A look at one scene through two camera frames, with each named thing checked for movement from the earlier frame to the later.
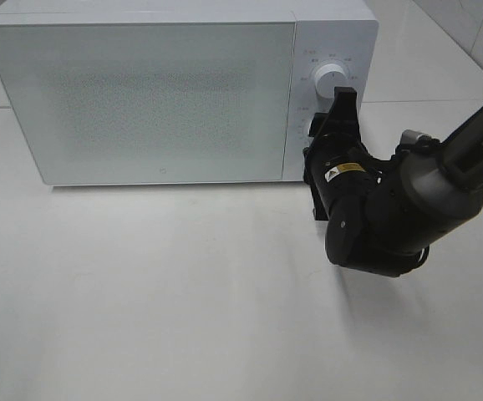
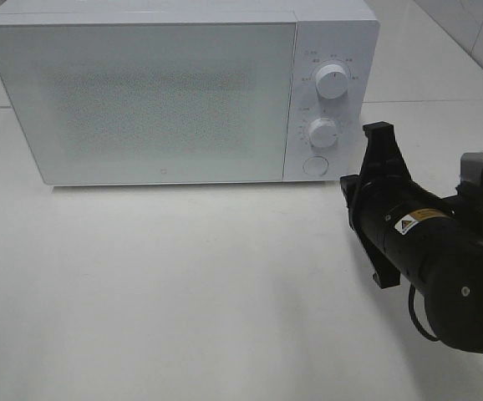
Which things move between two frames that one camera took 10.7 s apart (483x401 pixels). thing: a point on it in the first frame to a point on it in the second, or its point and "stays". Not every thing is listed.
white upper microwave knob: (328, 77) stays
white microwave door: (157, 102) stays
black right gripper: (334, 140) to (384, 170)
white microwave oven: (158, 92) stays
